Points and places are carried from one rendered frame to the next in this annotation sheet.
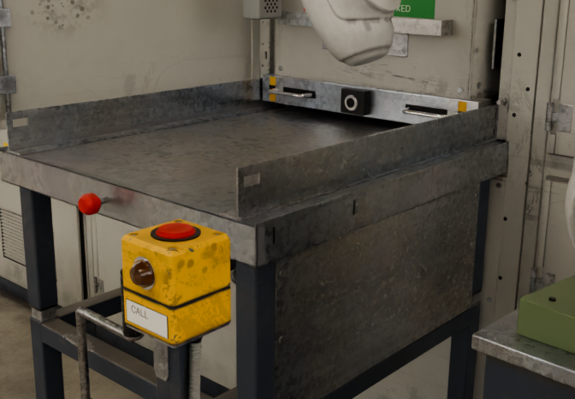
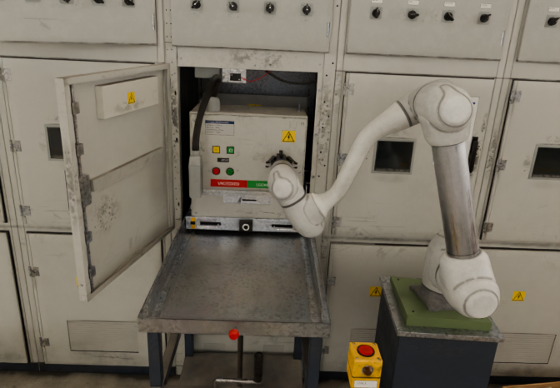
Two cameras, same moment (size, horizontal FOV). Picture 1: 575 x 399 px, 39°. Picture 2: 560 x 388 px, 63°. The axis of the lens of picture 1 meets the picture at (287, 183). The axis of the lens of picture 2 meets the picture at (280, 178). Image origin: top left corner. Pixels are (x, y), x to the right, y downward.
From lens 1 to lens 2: 1.19 m
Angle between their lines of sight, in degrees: 41
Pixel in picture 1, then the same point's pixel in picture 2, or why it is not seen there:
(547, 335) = (417, 323)
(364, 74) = (247, 212)
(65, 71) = (108, 251)
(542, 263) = (330, 273)
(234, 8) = (162, 185)
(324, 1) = (306, 218)
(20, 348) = not seen: outside the picture
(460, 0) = not seen: hidden behind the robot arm
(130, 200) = (252, 325)
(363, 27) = (321, 226)
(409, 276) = not seen: hidden behind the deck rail
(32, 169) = (171, 323)
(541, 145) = (327, 231)
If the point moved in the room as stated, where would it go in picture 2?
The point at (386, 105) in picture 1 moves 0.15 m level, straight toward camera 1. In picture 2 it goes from (261, 225) to (281, 238)
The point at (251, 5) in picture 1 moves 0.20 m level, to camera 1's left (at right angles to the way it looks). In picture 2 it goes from (195, 191) to (151, 202)
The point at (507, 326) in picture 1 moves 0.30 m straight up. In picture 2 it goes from (400, 323) to (412, 249)
